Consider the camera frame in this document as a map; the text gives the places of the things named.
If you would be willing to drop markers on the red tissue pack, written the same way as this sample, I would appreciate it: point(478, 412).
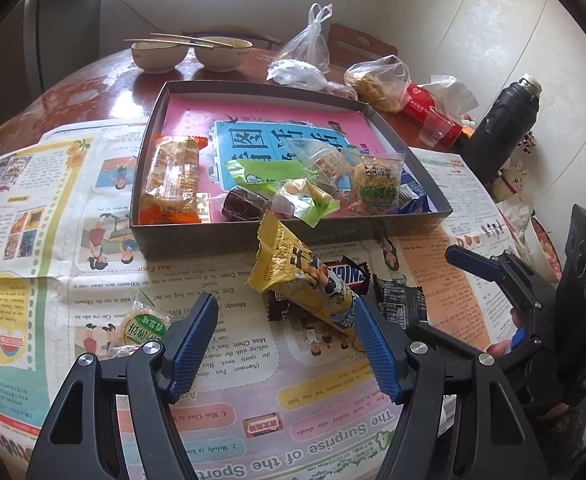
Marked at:
point(449, 96)

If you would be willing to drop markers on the left ceramic bowl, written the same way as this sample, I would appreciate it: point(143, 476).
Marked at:
point(157, 57)

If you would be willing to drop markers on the green peas snack bag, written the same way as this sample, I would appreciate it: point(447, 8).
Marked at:
point(399, 303)

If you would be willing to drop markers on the plastic bag of fried snacks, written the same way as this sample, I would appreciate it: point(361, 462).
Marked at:
point(382, 83)

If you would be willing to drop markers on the bowl of food at right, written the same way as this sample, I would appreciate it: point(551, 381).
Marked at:
point(537, 250)

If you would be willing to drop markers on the black thermos bottle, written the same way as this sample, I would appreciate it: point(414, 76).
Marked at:
point(507, 121)

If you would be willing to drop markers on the orange rice cracker pack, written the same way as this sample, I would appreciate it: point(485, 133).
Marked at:
point(169, 193)

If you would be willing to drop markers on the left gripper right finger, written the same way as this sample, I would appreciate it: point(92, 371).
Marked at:
point(459, 420)

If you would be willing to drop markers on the pork floss cake pack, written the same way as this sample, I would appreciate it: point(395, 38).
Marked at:
point(375, 182)

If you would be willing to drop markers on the crumpled clear plastic bag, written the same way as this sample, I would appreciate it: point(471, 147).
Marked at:
point(302, 75)

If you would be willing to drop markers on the clear plastic cup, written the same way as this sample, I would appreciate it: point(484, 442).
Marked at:
point(435, 127)

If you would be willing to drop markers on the right ceramic bowl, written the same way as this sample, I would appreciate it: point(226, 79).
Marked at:
point(224, 55)

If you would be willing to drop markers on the round green-label pastry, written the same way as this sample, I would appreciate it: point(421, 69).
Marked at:
point(143, 324)

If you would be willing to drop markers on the clear red-candy bag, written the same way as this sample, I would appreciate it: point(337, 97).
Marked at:
point(323, 162)

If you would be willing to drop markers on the left newspaper sheet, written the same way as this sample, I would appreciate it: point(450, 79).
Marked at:
point(38, 259)

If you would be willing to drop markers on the green milk snack wrapper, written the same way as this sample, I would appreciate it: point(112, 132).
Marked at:
point(263, 177)

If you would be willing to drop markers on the ceramic bowl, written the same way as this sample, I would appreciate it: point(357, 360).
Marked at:
point(224, 55)
point(157, 57)

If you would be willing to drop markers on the yellow pastry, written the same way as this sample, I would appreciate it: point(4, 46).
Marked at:
point(301, 199)

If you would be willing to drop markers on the dark refrigerator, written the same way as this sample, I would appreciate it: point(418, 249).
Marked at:
point(42, 42)

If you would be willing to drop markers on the yellow wafer snack pack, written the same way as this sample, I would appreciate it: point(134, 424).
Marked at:
point(284, 263)

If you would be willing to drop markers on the pink Chinese workbook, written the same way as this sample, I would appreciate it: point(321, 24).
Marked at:
point(240, 127)

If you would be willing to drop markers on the dark brown cake roll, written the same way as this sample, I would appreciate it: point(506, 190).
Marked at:
point(241, 204)

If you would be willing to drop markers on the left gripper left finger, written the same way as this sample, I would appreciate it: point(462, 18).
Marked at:
point(80, 437)

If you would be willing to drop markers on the wooden chair back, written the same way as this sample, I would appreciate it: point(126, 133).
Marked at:
point(348, 46)

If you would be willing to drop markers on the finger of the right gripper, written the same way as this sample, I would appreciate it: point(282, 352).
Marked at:
point(453, 344)
point(488, 269)

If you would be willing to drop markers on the blue snack packet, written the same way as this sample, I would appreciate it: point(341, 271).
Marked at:
point(412, 199)

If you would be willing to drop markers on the chopsticks pair on bowls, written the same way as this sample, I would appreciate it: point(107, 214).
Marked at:
point(186, 40)

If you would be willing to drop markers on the tall tied plastic bag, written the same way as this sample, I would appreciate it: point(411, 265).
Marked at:
point(310, 45)

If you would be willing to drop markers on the rabbit figurine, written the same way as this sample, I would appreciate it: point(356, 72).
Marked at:
point(509, 182)

